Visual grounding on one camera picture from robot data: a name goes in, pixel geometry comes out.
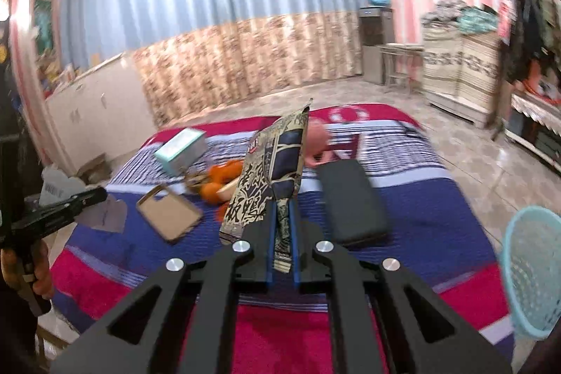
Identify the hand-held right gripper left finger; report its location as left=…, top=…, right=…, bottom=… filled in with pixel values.
left=50, top=199, right=279, bottom=374

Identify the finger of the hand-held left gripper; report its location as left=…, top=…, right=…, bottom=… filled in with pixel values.
left=39, top=186, right=108, bottom=233

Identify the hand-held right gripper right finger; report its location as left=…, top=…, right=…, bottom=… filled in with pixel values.
left=289, top=199, right=513, bottom=374

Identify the silver foil wrapper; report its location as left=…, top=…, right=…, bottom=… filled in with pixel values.
left=41, top=166, right=128, bottom=234

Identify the patterned snack packet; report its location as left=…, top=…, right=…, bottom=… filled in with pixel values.
left=219, top=100, right=313, bottom=274

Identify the brown phone case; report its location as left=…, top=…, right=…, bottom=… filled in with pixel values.
left=136, top=183, right=204, bottom=244

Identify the light blue plastic basket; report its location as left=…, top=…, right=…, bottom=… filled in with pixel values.
left=500, top=208, right=561, bottom=340

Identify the person's left hand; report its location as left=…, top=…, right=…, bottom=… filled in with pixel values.
left=0, top=242, right=56, bottom=299

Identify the black rectangular case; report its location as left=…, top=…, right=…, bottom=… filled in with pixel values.
left=316, top=159, right=390, bottom=249

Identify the orange plush toy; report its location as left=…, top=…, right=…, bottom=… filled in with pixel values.
left=199, top=161, right=244, bottom=221

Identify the white low cabinet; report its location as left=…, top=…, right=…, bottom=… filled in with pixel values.
left=44, top=52, right=158, bottom=177

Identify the pink plush toy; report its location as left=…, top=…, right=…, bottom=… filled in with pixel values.
left=304, top=117, right=332, bottom=169

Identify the teal cardboard box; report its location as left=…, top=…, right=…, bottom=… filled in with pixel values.
left=153, top=127, right=207, bottom=177

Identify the striped blue red blanket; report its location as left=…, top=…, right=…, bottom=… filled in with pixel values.
left=48, top=102, right=500, bottom=374

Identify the small wooden stool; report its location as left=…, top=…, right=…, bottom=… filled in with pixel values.
left=379, top=43, right=426, bottom=96

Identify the grey water dispenser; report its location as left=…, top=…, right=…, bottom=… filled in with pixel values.
left=358, top=5, right=395, bottom=86

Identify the blue floral curtain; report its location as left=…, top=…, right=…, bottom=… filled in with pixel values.
left=59, top=0, right=366, bottom=126

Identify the cloth covered cabinet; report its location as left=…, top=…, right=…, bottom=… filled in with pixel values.
left=421, top=23, right=502, bottom=129

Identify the low table with lace cloth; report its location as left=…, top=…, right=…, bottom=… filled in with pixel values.
left=504, top=87, right=561, bottom=175

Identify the pile of folded clothes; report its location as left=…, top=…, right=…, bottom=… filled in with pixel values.
left=421, top=0, right=500, bottom=34

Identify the clothes rack with garments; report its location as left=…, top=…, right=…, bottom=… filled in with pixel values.
left=497, top=0, right=561, bottom=86

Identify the green wall poster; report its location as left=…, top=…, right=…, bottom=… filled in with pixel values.
left=33, top=0, right=55, bottom=50

